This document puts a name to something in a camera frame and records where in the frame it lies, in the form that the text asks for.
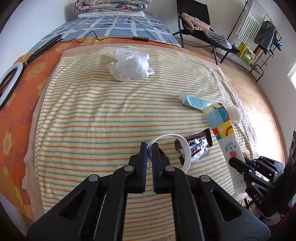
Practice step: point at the striped yellow towel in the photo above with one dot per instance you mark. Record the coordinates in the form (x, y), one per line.
(129, 120)

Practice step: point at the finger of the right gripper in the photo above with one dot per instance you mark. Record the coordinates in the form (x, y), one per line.
(241, 167)
(261, 160)

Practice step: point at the brown snickers wrapper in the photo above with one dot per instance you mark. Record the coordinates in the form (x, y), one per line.
(199, 144)

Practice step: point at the white ring light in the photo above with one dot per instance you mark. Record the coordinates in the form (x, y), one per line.
(10, 80)

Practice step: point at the large crumpled white plastic bag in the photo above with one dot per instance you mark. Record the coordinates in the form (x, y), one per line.
(129, 65)

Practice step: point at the light blue tube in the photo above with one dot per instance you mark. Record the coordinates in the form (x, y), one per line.
(193, 102)

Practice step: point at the colourful long paper wrapper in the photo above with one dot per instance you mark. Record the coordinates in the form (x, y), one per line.
(221, 125)

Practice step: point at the orange floral bedsheet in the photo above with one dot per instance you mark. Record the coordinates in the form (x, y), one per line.
(17, 115)

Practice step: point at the black tripod stand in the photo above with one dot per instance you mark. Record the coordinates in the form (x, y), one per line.
(48, 45)

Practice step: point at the folded floral quilt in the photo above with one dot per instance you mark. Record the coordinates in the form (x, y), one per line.
(86, 6)

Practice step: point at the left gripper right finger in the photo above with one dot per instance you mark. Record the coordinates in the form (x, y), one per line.
(203, 210)

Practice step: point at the blue checked bedsheet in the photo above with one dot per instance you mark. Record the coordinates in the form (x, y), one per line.
(148, 26)

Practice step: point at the small white bag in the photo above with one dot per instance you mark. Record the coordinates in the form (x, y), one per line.
(234, 114)

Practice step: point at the black folding chair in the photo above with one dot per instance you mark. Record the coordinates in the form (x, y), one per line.
(200, 11)

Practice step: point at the dark hanging jacket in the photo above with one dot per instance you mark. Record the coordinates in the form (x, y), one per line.
(267, 37)

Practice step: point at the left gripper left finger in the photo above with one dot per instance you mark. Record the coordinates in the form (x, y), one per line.
(95, 209)

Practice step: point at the clothes on chair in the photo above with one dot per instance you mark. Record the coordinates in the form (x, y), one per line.
(196, 26)

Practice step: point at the yellow crate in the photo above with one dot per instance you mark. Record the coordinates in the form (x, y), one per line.
(245, 53)

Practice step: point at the green striped hanging cloth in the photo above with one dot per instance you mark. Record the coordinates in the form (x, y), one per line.
(251, 22)

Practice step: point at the black clothes rack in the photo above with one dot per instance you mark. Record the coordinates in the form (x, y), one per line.
(255, 68)

